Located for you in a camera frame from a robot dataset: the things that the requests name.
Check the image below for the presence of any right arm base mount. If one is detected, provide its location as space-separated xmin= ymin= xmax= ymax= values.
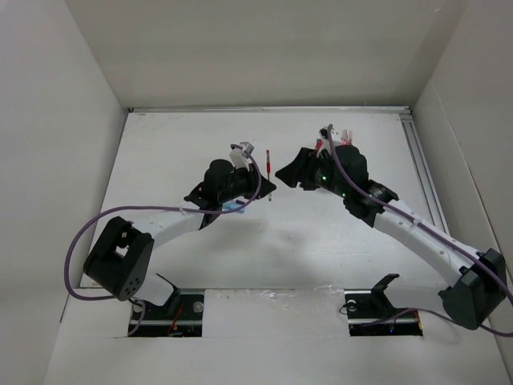
xmin=338 ymin=274 xmax=423 ymax=337

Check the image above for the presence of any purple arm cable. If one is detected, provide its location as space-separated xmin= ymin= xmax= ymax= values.
xmin=326 ymin=124 xmax=513 ymax=336
xmin=63 ymin=143 xmax=264 ymax=337

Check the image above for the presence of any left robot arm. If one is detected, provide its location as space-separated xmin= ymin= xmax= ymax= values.
xmin=83 ymin=159 xmax=277 ymax=318

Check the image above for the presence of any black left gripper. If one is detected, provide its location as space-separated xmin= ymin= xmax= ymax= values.
xmin=218 ymin=162 xmax=274 ymax=204

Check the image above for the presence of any light blue highlighter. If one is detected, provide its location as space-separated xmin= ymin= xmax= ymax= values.
xmin=222 ymin=201 xmax=245 ymax=213

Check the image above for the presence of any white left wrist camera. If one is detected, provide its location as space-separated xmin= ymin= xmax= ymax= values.
xmin=229 ymin=142 xmax=254 ymax=170

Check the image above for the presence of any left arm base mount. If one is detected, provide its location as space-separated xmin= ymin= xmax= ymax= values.
xmin=127 ymin=274 xmax=205 ymax=338

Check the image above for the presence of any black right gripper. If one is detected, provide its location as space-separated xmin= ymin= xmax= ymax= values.
xmin=274 ymin=147 xmax=350 ymax=199

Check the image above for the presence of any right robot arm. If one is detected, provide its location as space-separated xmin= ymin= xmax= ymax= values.
xmin=275 ymin=145 xmax=512 ymax=330

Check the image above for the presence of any white round divided container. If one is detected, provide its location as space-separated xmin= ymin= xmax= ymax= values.
xmin=315 ymin=138 xmax=353 ymax=159

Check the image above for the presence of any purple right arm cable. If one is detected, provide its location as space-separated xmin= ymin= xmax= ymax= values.
xmin=326 ymin=124 xmax=513 ymax=336

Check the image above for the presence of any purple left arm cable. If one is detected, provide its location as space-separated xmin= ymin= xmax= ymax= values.
xmin=63 ymin=143 xmax=264 ymax=337

